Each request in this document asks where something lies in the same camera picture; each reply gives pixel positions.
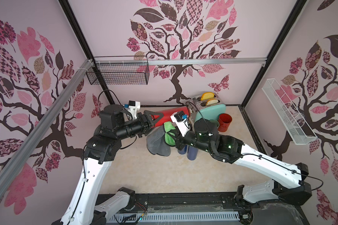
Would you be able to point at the aluminium rail back wall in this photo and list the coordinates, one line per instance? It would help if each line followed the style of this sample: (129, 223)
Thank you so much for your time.
(187, 61)

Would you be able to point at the aluminium rail left wall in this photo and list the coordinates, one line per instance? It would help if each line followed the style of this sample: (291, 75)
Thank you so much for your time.
(15, 164)

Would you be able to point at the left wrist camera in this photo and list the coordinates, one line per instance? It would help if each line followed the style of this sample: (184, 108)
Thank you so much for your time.
(133, 107)

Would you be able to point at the green cup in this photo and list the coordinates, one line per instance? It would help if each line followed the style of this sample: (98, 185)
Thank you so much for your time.
(216, 123)

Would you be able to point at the red cup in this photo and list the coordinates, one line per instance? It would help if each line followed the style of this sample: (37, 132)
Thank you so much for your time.
(224, 122)

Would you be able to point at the mint green toaster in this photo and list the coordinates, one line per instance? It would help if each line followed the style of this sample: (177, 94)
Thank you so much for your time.
(207, 112)

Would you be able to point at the pale bread slice front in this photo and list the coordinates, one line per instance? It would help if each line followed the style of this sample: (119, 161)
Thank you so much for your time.
(212, 101)

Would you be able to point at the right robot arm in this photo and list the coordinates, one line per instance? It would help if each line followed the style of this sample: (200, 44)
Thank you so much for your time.
(286, 181)

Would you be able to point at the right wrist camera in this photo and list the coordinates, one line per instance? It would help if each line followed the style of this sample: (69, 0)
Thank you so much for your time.
(182, 121)

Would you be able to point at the white wire basket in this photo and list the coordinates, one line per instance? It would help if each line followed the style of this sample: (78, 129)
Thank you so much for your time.
(291, 117)

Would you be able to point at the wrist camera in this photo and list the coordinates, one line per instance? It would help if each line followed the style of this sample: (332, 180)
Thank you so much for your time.
(182, 121)
(133, 107)

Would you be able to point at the aluminium rail wall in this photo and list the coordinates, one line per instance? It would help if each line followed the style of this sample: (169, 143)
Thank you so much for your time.
(15, 164)
(187, 61)

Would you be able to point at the green and grey cloth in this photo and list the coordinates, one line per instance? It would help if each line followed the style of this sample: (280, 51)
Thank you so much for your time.
(156, 143)

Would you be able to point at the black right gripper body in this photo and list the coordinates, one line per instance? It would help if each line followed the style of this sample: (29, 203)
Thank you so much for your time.
(179, 141)

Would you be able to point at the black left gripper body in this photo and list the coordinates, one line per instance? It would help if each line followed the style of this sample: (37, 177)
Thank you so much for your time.
(145, 125)

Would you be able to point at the yellow bread slice back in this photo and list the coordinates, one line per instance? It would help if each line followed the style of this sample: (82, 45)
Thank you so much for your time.
(207, 95)

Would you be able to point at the white slotted cable duct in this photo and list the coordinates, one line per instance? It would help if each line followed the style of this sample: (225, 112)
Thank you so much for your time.
(172, 217)

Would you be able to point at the dark blue thermos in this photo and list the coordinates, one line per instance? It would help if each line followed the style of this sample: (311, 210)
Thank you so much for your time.
(192, 153)

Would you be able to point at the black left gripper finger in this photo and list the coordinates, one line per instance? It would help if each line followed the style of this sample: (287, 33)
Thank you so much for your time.
(155, 126)
(153, 116)

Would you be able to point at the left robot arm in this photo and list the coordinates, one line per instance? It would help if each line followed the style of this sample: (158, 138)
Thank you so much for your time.
(98, 156)

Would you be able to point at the black wire basket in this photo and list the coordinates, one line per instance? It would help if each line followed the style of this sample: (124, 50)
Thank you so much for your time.
(119, 70)

